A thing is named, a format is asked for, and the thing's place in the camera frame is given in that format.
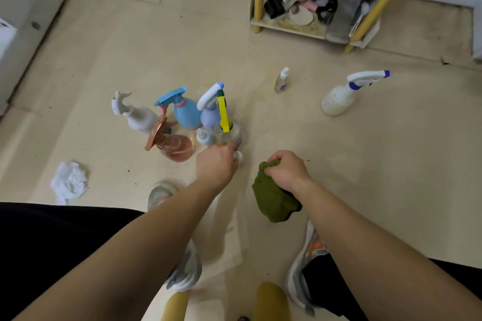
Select person's right hand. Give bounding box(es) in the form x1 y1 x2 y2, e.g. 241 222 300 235
263 149 312 196

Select person's left hand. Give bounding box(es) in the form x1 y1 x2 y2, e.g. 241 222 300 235
195 142 240 193

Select green microfibre cloth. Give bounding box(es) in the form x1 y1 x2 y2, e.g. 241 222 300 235
251 158 303 224

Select orange spray bottle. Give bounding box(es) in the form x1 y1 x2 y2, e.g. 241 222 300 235
144 115 196 163

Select pale blue bottle white sprayer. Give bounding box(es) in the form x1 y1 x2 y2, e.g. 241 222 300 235
196 82 226 130

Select clear bottle yellow green sprayer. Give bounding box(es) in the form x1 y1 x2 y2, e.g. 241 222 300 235
213 89 243 146

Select blue spray bottle pink trigger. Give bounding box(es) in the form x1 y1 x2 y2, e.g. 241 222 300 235
154 86 203 131

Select round white bottle blue-tipped sprayer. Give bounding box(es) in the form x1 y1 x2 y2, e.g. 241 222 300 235
321 70 392 117

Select white spray bottle teal label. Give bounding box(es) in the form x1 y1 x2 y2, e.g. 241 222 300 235
111 90 161 134

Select person's left forearm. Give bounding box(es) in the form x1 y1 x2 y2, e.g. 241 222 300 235
13 180 226 321

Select person's right forearm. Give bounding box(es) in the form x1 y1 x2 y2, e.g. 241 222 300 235
293 180 482 321

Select person's right grey shoe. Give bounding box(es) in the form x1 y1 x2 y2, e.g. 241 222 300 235
284 219 332 317

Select person's grey shoe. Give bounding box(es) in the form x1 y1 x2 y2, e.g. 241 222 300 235
147 181 203 292
284 219 332 317

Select person's left grey shoe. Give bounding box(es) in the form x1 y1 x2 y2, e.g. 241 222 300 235
147 181 203 292

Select yellow wooden pole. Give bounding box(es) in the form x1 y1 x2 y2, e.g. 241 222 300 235
161 289 191 321
254 281 291 321

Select crumpled white tissue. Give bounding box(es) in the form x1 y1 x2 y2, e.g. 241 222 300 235
50 160 89 206

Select white round disc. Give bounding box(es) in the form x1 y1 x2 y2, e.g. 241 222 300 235
289 7 314 27

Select black clip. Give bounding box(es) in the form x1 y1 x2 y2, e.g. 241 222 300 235
263 0 286 20

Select white plastic strip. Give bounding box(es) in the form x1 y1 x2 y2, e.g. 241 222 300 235
348 1 371 38

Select black shorts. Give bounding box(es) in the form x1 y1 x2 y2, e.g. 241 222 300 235
0 202 482 321

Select black ring grip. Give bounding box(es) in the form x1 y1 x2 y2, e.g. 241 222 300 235
315 0 338 25

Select white metal rack frame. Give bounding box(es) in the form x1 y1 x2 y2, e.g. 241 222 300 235
0 0 89 116

